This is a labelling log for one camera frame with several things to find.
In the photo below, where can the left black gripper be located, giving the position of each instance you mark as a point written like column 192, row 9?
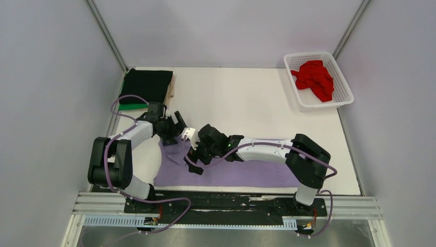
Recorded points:
column 167, row 140

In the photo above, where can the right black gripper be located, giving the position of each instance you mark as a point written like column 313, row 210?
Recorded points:
column 195, row 155

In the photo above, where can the purple t shirt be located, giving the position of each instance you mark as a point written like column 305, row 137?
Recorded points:
column 174, row 172

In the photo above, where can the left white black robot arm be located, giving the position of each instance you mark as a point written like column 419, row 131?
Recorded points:
column 111, row 161

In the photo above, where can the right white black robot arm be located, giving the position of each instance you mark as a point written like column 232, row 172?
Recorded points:
column 307, row 161

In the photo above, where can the folded beige t shirt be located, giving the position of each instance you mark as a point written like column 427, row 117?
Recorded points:
column 170, row 91

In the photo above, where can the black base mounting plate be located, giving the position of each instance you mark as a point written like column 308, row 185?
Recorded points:
column 225, row 208

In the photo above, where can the folded black t shirt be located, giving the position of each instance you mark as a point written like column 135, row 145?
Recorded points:
column 151, row 85

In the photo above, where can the folded green t shirt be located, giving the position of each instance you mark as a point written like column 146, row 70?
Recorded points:
column 130, row 107

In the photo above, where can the red t shirt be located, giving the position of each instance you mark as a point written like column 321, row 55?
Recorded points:
column 314, row 76

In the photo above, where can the white plastic basket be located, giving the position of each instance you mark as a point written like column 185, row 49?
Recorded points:
column 306, row 100

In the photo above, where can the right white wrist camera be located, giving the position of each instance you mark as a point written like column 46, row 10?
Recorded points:
column 191, row 135

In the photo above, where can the aluminium frame rail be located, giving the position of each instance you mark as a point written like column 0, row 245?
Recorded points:
column 344, row 207

